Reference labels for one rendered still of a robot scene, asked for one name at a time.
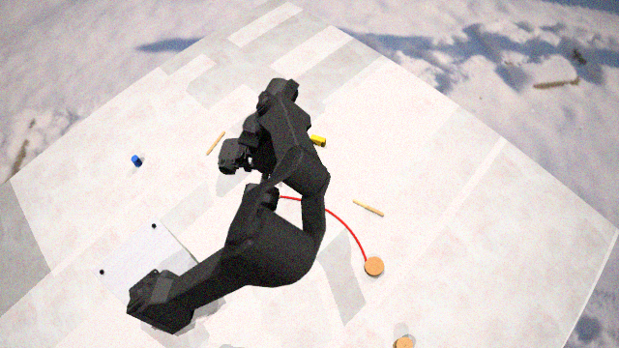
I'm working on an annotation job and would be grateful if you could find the short blue cylinder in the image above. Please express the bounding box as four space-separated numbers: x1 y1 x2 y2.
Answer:
131 156 142 168

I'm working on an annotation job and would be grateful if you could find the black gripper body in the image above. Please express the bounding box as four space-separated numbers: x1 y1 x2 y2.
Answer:
242 146 280 212

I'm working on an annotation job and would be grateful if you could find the round wooden button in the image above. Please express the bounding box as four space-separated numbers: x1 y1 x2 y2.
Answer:
364 256 384 277

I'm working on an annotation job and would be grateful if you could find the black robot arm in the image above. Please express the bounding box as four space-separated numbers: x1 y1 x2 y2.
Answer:
126 78 331 334

